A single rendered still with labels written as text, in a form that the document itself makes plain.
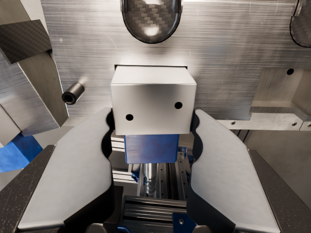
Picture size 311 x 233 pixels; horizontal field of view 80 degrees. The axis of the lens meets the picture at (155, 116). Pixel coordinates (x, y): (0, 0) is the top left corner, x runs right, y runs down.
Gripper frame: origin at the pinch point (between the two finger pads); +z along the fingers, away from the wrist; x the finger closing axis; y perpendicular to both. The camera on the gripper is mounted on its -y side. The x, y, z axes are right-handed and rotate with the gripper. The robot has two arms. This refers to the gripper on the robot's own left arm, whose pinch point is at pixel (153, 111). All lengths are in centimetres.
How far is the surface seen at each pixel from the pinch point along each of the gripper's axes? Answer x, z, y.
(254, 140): 70, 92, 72
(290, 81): 12.4, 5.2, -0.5
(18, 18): -13.4, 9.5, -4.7
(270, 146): 83, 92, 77
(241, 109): 7.2, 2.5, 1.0
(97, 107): -4.6, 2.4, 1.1
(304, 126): 21.8, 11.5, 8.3
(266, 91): 10.5, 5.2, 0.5
